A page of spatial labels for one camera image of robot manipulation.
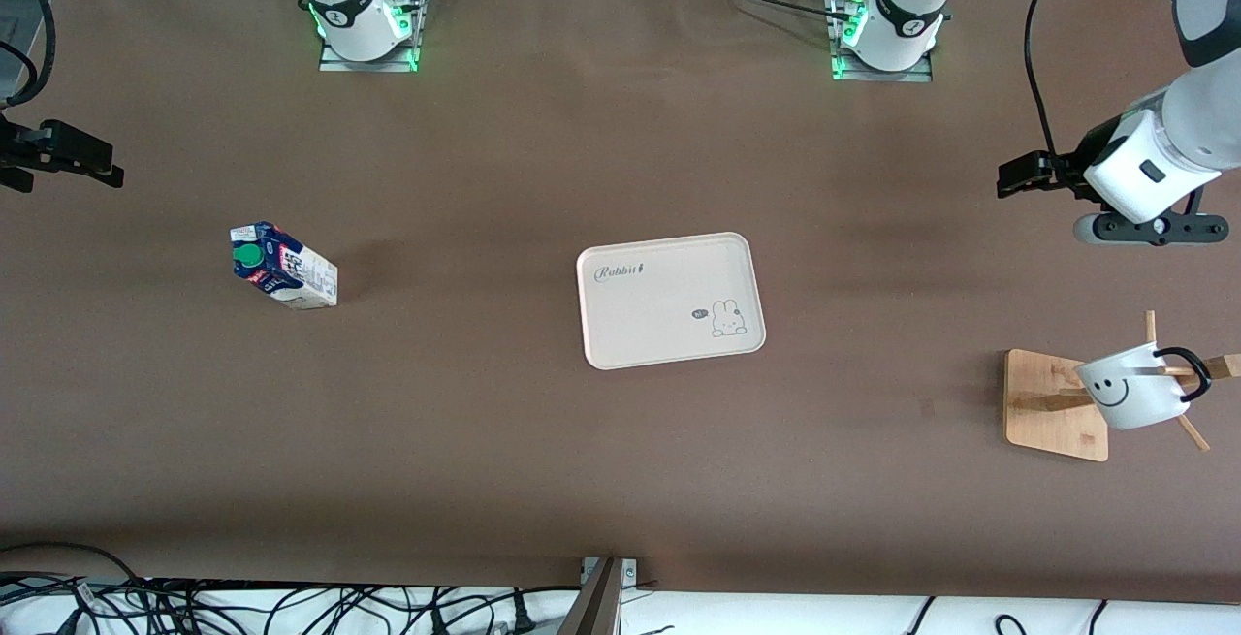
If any white cup with black handle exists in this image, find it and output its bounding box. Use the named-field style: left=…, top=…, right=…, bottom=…
left=1074, top=342, right=1213, bottom=431

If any blue and white milk carton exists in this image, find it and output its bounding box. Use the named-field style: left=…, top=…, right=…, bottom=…
left=230, top=221, right=339, bottom=311

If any wooden mug tree stand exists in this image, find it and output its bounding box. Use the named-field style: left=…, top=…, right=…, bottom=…
left=1003, top=310, right=1241, bottom=463

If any cream tray with rabbit print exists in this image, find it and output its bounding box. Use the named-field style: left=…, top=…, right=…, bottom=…
left=577, top=232, right=767, bottom=371

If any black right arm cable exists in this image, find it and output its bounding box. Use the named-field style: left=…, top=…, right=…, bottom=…
left=0, top=0, right=57, bottom=110

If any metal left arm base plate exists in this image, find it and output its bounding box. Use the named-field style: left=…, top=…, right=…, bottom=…
left=829, top=0, right=935, bottom=84

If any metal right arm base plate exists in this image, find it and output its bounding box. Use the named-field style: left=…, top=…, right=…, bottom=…
left=319, top=0, right=421, bottom=74

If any black floor cable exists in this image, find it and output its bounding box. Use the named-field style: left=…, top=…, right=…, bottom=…
left=427, top=583, right=583, bottom=635
left=0, top=542, right=146, bottom=589

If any metal corner bracket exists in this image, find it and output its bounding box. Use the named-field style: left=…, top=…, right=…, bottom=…
left=557, top=556, right=639, bottom=635

